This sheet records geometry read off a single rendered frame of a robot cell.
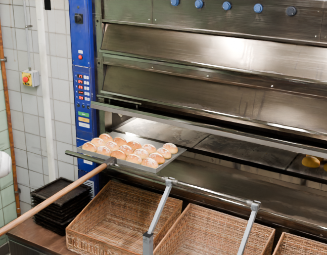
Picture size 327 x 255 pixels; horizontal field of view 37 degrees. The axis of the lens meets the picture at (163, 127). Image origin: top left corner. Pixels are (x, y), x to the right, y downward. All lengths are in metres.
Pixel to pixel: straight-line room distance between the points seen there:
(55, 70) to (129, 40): 0.65
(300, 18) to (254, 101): 0.49
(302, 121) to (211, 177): 0.68
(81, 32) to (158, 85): 0.60
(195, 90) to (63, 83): 0.99
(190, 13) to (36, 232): 1.69
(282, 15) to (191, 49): 0.54
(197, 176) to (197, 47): 0.78
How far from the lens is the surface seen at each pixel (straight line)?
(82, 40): 3.16
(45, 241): 3.28
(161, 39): 2.87
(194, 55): 2.76
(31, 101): 3.65
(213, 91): 2.78
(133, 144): 2.94
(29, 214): 2.37
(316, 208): 2.80
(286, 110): 2.64
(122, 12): 3.00
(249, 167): 2.82
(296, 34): 2.56
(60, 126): 3.52
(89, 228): 3.29
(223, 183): 2.94
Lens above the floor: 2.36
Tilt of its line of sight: 21 degrees down
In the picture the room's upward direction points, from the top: 1 degrees clockwise
